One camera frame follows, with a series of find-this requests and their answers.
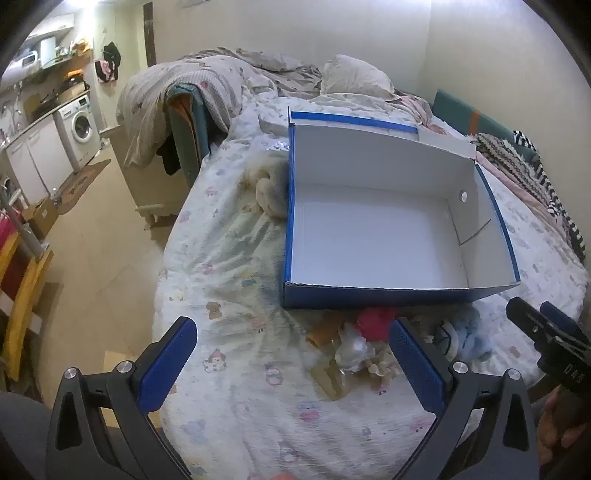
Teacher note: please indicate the grey patterned quilt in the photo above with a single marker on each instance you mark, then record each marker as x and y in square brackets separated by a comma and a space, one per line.
[207, 87]

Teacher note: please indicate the yellow wooden chair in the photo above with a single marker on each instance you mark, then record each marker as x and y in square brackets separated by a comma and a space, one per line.
[23, 304]

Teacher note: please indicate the person's right hand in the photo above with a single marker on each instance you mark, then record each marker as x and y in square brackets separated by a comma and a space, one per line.
[561, 424]

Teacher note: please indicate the pink hanging garment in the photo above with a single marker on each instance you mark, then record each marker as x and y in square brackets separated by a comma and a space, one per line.
[105, 71]

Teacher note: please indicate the bed with printed sheet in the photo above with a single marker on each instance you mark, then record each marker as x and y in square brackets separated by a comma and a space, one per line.
[240, 295]

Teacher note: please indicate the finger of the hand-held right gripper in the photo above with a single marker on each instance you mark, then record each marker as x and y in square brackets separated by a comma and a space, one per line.
[526, 318]
[561, 321]

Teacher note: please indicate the cream fluffy plush toy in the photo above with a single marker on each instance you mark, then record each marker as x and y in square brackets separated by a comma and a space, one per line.
[270, 191]

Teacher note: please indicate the brown floor rug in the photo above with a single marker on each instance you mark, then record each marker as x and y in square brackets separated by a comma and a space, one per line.
[83, 184]

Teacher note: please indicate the teal headboard cushion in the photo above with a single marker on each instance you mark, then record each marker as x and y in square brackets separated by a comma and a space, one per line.
[475, 117]

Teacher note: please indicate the light blue plush toy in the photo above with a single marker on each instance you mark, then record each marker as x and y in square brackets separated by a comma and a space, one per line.
[467, 339]

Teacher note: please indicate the white bedside cabinet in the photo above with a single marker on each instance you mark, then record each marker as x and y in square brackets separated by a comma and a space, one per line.
[141, 184]

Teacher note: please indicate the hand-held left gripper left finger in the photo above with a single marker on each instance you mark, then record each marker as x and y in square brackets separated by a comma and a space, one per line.
[168, 364]

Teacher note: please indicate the blue and white cardboard box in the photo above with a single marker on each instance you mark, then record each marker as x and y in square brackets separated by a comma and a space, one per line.
[383, 226]

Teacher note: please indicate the white washing machine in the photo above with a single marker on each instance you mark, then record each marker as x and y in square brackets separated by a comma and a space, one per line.
[77, 124]

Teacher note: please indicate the black hanging garment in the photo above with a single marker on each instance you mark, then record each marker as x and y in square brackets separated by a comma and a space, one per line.
[111, 54]

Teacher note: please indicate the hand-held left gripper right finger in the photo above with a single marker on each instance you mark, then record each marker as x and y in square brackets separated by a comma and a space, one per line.
[415, 364]

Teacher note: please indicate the white kitchen cabinet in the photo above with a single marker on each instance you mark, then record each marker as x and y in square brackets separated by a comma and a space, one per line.
[34, 159]

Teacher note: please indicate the pink plush toy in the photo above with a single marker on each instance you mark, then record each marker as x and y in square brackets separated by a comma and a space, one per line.
[376, 324]

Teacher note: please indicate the pink blanket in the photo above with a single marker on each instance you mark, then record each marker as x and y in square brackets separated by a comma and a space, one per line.
[422, 108]

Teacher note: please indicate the black and white striped blanket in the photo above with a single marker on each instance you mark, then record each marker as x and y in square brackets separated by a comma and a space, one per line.
[531, 170]

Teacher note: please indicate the beige pillow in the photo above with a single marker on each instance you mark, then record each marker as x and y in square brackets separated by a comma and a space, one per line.
[355, 76]

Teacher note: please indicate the clear plastic wrapper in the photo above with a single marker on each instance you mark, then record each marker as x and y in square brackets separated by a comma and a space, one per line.
[332, 376]

